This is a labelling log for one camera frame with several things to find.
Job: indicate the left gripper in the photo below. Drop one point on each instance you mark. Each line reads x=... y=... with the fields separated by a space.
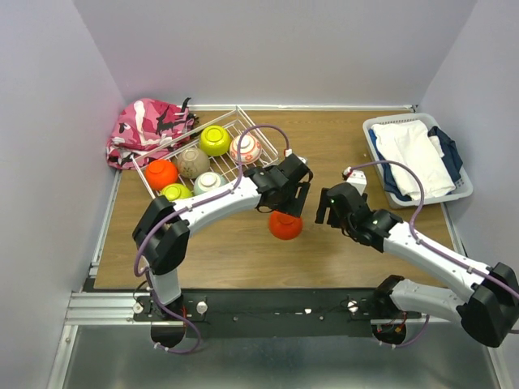
x=293 y=207

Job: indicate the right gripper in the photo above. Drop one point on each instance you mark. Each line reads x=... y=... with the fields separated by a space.
x=323 y=202

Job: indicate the orange bowl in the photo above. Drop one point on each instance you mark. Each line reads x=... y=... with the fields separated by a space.
x=284 y=226
x=161 y=173

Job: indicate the light blue ribbed bowl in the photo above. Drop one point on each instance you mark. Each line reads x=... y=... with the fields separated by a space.
x=208 y=181

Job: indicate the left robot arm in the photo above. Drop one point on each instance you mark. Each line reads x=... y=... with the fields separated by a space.
x=164 y=230

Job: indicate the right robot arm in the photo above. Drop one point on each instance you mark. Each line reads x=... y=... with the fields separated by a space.
x=483 y=299

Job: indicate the white bowl with red pattern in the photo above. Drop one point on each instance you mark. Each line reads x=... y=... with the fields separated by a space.
x=246 y=150

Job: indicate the yellow-green bowl at back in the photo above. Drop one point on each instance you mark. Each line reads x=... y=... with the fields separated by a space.
x=214 y=140

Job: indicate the yellow-green bowl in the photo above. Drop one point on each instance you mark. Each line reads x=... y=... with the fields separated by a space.
x=214 y=140
x=176 y=191

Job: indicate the white folded cloth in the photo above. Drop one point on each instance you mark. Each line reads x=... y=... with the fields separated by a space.
x=409 y=144

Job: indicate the beige speckled bowl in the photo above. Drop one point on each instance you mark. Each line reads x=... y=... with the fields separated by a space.
x=192 y=162

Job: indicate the yellow-green bowl at front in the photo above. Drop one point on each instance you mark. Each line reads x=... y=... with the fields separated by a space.
x=176 y=191

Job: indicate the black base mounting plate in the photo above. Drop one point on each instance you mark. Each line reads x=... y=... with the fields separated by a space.
x=262 y=313

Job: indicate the dark blue jeans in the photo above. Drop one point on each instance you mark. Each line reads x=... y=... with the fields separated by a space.
x=451 y=157

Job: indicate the lavender plastic laundry basket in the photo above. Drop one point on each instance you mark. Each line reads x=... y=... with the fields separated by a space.
x=463 y=187

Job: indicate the pink camouflage cloth bag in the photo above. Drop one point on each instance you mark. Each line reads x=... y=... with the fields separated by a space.
x=148 y=129

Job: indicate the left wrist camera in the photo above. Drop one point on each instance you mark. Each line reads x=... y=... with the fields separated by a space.
x=293 y=160

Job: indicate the white wire dish rack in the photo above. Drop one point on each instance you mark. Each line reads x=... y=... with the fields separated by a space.
x=234 y=122

